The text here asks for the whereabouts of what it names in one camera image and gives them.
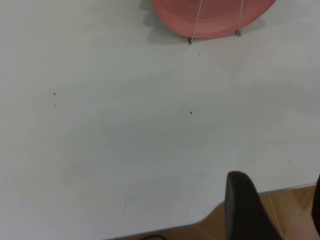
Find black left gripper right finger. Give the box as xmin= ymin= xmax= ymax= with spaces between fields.
xmin=311 ymin=173 xmax=320 ymax=232

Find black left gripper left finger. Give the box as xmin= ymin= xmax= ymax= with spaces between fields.
xmin=224 ymin=171 xmax=283 ymax=240

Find pink round plate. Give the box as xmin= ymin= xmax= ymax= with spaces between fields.
xmin=151 ymin=0 xmax=277 ymax=40

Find metal wire plate rack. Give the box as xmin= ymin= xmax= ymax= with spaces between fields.
xmin=187 ymin=0 xmax=244 ymax=46

